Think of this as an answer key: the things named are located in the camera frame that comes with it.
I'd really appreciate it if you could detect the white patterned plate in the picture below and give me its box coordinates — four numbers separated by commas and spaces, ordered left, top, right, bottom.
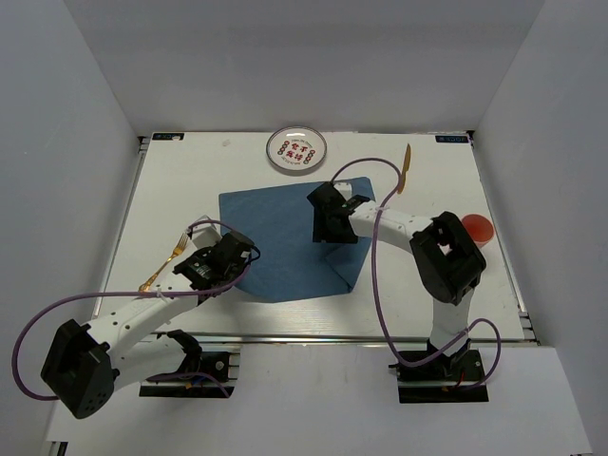
265, 126, 328, 175

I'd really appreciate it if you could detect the gold knife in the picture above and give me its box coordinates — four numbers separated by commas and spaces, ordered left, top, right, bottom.
397, 143, 411, 195

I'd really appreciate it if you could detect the blue cloth napkin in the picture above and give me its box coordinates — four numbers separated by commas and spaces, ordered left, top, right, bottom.
218, 181, 371, 302

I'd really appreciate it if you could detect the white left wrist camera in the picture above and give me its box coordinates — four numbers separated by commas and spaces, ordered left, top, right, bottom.
186, 215, 221, 249

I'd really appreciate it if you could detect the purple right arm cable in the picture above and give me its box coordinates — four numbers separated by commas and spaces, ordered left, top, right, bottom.
330, 159, 503, 391

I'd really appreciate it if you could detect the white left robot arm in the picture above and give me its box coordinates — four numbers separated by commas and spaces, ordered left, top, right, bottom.
41, 231, 259, 419

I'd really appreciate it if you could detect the blue corner label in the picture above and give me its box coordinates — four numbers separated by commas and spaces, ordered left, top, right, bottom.
435, 135, 469, 143
151, 132, 184, 142

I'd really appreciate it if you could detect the gold fork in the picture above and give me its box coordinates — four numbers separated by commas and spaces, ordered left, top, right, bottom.
139, 232, 189, 292

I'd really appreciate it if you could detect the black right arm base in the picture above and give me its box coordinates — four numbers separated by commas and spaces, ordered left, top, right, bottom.
389, 350, 489, 404

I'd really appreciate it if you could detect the right blue corner label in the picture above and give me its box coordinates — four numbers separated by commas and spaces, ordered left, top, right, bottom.
435, 135, 469, 143

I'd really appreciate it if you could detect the left blue corner label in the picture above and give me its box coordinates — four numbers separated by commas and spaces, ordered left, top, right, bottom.
151, 132, 184, 142

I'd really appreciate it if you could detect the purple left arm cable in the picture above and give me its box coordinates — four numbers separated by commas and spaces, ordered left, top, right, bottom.
11, 218, 253, 400

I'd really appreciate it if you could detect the red plastic cup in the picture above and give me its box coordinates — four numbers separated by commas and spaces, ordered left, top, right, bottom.
461, 214, 495, 249

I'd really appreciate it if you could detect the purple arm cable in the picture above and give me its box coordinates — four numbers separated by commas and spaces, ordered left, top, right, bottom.
330, 159, 503, 391
11, 218, 253, 400

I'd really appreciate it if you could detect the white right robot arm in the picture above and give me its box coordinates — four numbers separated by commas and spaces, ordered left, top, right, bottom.
307, 182, 486, 379

